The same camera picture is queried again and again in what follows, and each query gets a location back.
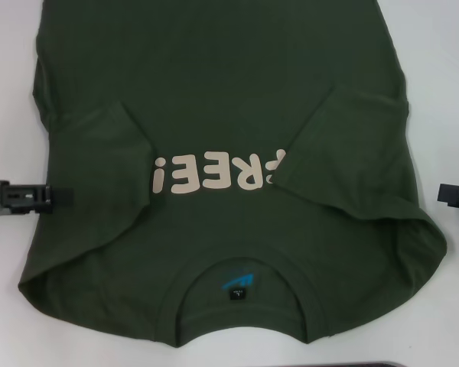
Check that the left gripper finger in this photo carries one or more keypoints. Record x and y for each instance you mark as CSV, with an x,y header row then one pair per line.
x,y
19,211
34,195

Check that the dark green printed t-shirt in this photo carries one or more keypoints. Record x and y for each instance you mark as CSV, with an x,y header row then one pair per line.
x,y
229,76

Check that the dark grey robot base edge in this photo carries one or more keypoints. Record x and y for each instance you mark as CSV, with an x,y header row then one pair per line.
x,y
367,364

